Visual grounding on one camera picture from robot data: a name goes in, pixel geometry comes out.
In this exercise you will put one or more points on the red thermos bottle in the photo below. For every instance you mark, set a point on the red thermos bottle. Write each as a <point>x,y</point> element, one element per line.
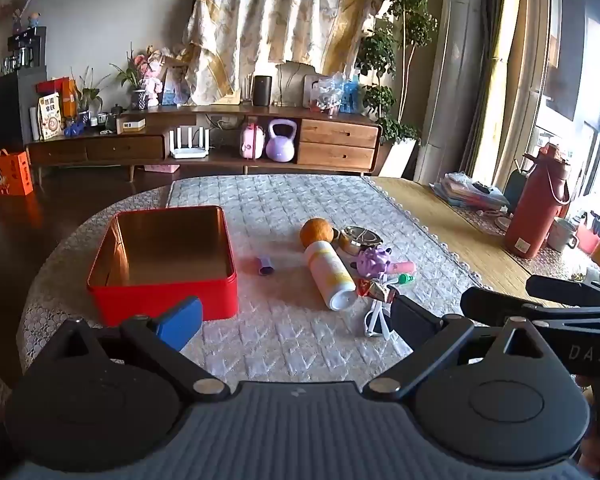
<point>535,210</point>

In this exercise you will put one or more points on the white and yellow box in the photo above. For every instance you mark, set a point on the white and yellow box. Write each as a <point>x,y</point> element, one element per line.
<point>131,125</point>

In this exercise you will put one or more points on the flat pink box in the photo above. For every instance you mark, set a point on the flat pink box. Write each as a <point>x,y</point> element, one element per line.
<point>161,168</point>

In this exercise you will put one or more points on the green marker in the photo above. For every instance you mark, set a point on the green marker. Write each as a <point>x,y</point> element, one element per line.
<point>402,278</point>

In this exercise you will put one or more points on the blue plastic bag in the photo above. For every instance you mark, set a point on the blue plastic bag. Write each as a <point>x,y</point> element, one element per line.
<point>351,97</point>

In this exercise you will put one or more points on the white and yellow bottle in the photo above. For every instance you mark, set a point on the white and yellow bottle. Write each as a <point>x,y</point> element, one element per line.
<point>327,275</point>

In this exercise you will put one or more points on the lace doily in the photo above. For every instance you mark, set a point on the lace doily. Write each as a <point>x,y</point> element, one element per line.
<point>485,217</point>

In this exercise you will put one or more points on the bamboo table mat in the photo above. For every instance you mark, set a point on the bamboo table mat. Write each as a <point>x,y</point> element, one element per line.
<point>430,210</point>

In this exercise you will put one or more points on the beige curtain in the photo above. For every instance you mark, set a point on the beige curtain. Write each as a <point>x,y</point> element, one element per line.
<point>515,85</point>

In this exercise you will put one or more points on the printed cereal box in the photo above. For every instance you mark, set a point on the printed cereal box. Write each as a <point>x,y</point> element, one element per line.
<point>49,117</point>

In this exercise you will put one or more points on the red gift box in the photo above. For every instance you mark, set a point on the red gift box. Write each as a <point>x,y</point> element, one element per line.
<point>50,87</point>

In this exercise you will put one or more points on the stack of magazines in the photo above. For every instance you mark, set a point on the stack of magazines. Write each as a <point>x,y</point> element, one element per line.
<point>465,192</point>

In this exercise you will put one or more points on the wooden TV cabinet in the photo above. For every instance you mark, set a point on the wooden TV cabinet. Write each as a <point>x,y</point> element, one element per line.
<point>330,132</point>

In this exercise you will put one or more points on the clear plastic bag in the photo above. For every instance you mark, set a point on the clear plastic bag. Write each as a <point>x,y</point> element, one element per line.
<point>327,92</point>

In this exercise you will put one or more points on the small potted plant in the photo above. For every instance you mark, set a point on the small potted plant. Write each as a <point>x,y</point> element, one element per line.
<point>87,97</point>

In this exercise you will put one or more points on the orange carton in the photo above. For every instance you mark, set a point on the orange carton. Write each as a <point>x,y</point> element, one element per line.
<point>70,100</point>

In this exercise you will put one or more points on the small figurines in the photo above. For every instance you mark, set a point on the small figurines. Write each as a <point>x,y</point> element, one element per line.
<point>25,20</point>

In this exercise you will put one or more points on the black cabinet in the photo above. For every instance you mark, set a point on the black cabinet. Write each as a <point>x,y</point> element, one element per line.
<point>10,110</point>

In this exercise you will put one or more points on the blue toy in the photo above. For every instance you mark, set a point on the blue toy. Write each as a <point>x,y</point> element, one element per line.
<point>74,131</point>

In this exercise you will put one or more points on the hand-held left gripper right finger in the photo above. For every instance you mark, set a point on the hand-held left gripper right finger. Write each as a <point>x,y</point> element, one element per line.
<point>410,319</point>

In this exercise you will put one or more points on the potted orchid plant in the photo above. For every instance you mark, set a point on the potted orchid plant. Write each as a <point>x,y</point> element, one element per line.
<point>137,85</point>

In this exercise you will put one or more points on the pink doll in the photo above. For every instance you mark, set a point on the pink doll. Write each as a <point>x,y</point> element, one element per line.
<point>152,80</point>

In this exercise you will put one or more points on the tall potted plant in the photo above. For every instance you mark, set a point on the tall potted plant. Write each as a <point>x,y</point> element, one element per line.
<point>410,25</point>

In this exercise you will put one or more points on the patterned draped cloth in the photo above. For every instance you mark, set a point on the patterned draped cloth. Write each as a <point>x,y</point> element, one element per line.
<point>265,25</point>

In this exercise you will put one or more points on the round beige metal-lid tin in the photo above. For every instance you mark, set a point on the round beige metal-lid tin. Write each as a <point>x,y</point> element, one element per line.
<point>360,241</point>

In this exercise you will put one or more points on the red gold candy wrapper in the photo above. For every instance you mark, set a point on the red gold candy wrapper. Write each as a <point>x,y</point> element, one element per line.
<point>372,290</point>

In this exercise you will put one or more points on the white paper roll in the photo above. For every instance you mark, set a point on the white paper roll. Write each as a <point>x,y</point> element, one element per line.
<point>34,122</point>

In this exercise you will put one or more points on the beige board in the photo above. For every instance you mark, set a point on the beige board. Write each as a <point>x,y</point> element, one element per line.
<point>292,85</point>

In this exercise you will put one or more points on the dark green container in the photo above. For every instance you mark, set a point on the dark green container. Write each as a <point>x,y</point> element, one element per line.
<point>516,190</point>

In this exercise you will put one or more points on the white router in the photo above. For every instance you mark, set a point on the white router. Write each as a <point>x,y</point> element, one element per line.
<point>190,150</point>

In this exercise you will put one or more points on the purple kettlebell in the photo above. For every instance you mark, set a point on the purple kettlebell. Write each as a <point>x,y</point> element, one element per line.
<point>280,147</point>

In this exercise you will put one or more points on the black coffee machine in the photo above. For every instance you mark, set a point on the black coffee machine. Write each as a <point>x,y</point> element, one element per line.
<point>27,50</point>

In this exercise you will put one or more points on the orange fruit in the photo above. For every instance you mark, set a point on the orange fruit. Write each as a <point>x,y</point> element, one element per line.
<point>316,232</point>

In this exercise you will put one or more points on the black cylinder speaker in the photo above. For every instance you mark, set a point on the black cylinder speaker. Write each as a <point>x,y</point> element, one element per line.
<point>262,91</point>

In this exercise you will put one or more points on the tall grey covered cylinder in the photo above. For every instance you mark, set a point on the tall grey covered cylinder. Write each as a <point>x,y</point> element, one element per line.
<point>455,85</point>

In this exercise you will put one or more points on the red tin box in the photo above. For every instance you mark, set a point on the red tin box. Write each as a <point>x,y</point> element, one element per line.
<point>165,295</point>

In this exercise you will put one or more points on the pink toy case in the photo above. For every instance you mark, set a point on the pink toy case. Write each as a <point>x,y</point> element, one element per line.
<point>252,142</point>

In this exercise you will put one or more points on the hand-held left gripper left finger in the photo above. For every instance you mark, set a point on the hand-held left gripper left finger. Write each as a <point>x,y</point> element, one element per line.
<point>180,322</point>

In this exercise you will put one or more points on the person's right hand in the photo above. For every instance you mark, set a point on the person's right hand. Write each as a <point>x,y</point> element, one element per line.
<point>587,457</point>

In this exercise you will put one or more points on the blue picture frame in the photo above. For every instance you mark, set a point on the blue picture frame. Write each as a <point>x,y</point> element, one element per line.
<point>175,87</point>

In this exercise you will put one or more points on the red pen holder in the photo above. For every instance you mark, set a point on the red pen holder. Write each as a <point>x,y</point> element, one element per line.
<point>590,237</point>

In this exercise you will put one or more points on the purple flower toy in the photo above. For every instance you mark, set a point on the purple flower toy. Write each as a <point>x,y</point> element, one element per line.
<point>374,262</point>

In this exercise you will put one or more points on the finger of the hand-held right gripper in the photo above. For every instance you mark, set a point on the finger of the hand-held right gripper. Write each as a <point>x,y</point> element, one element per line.
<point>490,302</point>
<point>570,287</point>

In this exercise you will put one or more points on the purple lip balm tube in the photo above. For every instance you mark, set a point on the purple lip balm tube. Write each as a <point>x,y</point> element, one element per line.
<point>266,266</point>

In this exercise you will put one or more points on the orange paper bag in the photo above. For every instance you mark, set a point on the orange paper bag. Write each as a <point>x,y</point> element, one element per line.
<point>10,175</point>

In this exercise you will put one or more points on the white mug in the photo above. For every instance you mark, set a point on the white mug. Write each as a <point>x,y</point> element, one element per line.
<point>560,235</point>

